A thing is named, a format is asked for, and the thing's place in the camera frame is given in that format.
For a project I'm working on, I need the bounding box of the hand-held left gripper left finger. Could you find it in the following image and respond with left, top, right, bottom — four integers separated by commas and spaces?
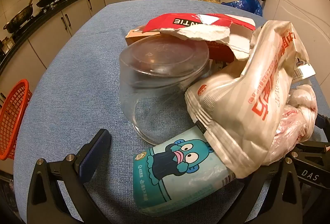
26, 129, 112, 224

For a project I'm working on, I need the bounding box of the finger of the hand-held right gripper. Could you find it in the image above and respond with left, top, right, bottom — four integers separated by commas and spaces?
316, 113, 330, 136

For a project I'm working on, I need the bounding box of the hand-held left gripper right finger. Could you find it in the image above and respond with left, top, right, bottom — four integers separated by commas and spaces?
224, 157, 305, 224

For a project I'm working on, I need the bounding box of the teal cartoon tissue pack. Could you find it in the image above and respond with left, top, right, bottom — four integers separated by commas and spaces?
133, 126, 236, 210

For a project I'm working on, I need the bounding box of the red plastic basket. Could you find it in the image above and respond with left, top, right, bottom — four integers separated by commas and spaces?
0, 79, 33, 161

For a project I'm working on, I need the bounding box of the white plastic bag red print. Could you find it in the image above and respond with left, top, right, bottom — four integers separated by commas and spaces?
184, 20, 316, 179

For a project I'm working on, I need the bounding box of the pink white plastic bag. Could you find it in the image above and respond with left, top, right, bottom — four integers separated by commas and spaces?
263, 84, 318, 165

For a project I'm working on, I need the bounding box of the clear plastic jar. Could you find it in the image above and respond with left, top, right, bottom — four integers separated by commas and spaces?
119, 35, 210, 147

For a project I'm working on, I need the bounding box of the brown cardboard box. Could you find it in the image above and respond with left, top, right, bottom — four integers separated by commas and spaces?
125, 29, 235, 63

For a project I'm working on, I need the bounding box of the torn red white carton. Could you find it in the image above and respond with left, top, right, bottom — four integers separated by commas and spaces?
143, 13, 256, 61

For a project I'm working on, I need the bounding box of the dark wok wooden handle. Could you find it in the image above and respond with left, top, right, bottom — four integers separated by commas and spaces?
3, 0, 37, 34

